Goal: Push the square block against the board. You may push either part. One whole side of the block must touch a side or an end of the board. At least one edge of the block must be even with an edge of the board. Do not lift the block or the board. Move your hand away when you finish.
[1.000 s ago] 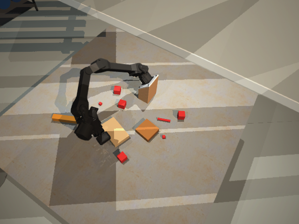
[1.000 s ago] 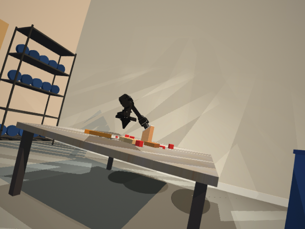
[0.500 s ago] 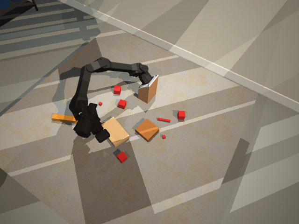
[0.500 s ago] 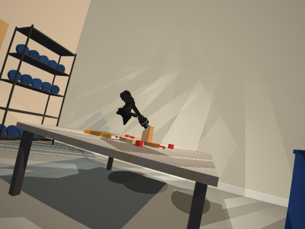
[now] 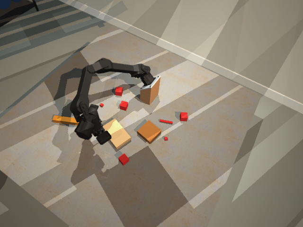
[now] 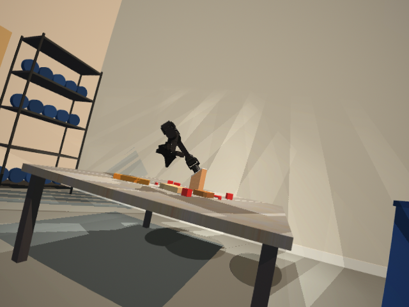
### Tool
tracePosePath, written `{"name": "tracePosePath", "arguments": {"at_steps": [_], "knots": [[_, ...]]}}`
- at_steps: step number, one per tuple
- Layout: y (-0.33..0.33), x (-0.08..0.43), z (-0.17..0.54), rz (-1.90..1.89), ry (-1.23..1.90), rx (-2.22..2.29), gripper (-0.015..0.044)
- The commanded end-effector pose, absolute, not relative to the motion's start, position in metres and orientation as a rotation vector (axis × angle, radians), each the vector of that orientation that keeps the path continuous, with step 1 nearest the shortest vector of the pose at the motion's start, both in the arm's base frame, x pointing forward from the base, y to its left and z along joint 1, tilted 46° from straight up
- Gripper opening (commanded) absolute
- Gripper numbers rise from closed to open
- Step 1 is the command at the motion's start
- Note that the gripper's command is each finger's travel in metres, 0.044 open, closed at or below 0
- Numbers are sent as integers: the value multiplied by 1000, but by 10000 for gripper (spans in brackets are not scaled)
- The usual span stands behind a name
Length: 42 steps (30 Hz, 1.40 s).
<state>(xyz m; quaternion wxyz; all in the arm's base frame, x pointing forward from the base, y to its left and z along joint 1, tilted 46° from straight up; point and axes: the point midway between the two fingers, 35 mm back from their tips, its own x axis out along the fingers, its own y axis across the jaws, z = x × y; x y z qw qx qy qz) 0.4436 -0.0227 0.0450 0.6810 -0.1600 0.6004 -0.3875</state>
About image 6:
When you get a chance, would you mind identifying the orange long bar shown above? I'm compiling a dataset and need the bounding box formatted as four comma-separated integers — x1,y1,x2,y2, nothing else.
113,173,150,185

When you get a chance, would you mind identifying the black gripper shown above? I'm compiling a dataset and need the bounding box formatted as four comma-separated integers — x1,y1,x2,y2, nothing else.
156,140,184,168

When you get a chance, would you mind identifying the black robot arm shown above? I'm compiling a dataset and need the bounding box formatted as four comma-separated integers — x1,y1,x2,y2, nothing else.
158,121,200,173

